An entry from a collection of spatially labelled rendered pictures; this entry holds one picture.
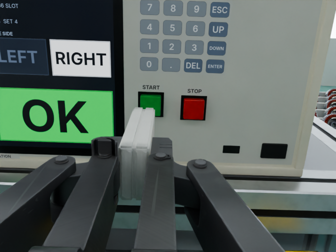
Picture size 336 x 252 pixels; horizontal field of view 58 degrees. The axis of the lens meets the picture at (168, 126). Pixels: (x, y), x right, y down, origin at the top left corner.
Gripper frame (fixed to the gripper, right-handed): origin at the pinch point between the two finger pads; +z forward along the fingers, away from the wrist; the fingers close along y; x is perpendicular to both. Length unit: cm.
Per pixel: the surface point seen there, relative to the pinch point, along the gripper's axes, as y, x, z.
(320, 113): 85, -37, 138
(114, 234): -5.6, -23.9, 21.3
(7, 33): -11.7, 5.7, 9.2
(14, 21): -11.0, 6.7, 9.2
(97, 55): -4.4, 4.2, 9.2
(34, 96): -10.1, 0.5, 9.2
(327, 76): 350, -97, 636
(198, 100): 4.3, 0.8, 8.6
